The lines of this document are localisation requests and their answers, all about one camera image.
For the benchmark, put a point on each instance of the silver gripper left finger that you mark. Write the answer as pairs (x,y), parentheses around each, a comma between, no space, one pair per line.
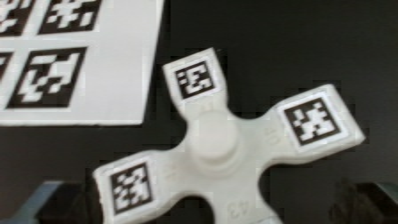
(58,205)

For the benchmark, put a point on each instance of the white cross-shaped table base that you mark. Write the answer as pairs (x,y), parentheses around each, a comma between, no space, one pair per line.
(230,149)

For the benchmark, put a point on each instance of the white marker sheet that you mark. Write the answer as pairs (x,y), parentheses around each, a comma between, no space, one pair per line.
(78,56)

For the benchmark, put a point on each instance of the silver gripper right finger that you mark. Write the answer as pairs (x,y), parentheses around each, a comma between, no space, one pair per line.
(367,203)

